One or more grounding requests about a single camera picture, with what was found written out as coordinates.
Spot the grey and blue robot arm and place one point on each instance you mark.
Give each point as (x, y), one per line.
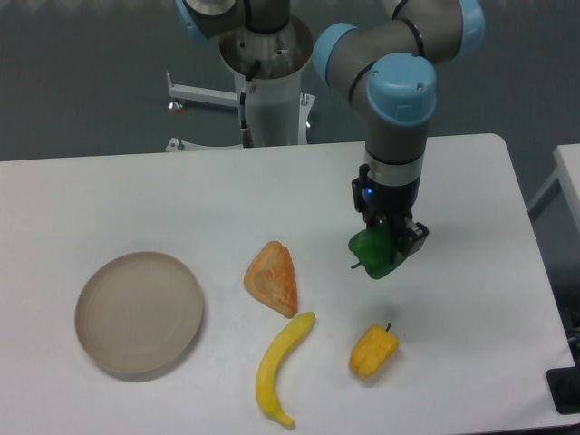
(387, 76)

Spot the white side table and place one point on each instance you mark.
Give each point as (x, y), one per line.
(567, 165)

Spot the yellow toy banana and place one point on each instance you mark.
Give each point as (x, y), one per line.
(273, 360)

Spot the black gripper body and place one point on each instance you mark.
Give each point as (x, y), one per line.
(369, 196)

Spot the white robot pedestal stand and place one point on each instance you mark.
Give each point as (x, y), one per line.
(267, 69)

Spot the green toy bell pepper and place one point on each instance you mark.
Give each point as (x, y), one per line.
(375, 251)

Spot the yellow toy bell pepper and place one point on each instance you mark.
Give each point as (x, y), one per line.
(373, 349)

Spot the black device at table edge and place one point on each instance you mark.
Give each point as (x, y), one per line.
(563, 384)

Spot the beige round plate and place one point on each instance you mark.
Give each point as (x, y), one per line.
(139, 313)

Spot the orange toy bread slice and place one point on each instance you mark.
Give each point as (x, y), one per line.
(270, 279)

